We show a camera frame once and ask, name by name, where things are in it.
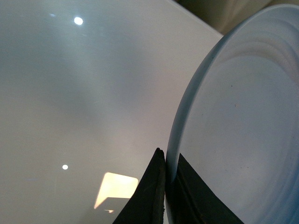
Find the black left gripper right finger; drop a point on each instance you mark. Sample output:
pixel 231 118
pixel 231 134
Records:
pixel 191 201

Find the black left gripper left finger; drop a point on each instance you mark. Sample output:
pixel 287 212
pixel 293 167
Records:
pixel 146 206

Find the light blue round plate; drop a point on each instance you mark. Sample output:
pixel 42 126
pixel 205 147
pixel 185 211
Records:
pixel 238 121

